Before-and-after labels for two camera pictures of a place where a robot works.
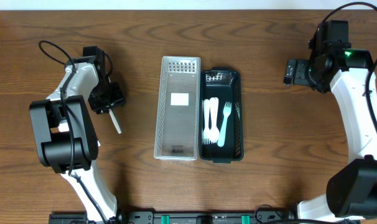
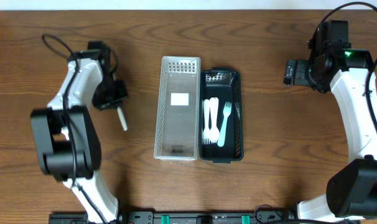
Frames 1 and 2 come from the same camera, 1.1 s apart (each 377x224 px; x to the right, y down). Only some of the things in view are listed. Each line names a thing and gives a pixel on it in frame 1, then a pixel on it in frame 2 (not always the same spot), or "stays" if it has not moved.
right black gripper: (300, 72) stays
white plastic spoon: (115, 121) to (122, 118)
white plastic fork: (213, 134) stays
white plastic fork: (206, 132) stays
